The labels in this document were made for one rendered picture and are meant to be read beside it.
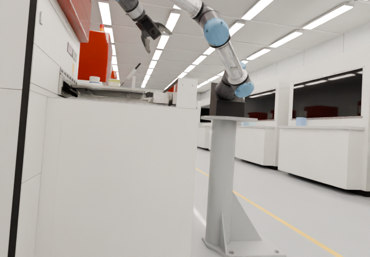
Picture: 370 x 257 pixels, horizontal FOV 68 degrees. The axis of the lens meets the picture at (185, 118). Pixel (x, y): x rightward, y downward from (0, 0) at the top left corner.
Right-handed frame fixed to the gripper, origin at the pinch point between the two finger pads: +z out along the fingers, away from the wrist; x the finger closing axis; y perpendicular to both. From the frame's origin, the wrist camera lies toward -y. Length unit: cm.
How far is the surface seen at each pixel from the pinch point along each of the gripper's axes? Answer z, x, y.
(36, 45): -47, 34, -18
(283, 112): 448, -122, 150
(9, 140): -39, 59, -37
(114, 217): 8, 61, -56
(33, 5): -53, 26, -11
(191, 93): 9.8, 4.0, -28.8
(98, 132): -11, 44, -31
